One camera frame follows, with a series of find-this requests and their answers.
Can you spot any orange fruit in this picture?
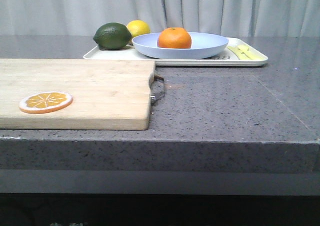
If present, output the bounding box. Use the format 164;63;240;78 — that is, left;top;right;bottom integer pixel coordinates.
157;27;192;49

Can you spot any light blue plate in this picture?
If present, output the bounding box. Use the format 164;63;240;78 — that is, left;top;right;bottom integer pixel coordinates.
132;32;229;59

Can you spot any cream white tray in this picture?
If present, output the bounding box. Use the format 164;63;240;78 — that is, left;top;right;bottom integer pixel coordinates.
83;37;268;67

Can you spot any yellow print on tray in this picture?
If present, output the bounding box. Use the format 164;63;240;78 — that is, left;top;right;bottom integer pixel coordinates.
227;45;264;60

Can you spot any wooden cutting board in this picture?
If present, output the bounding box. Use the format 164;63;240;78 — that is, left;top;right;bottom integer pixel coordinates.
0;59;155;130

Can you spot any yellow lemon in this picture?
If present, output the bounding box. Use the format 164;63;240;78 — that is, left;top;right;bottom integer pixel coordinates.
126;20;151;45

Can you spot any green lime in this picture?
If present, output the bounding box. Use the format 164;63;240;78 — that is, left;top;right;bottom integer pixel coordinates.
93;22;132;50

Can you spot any orange slice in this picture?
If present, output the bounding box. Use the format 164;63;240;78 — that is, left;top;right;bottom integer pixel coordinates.
18;91;73;114

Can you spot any grey curtain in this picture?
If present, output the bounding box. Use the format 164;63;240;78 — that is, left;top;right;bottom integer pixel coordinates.
0;0;320;37

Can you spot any metal cutting board handle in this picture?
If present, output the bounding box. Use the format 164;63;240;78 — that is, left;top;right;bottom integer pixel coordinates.
150;73;166;105

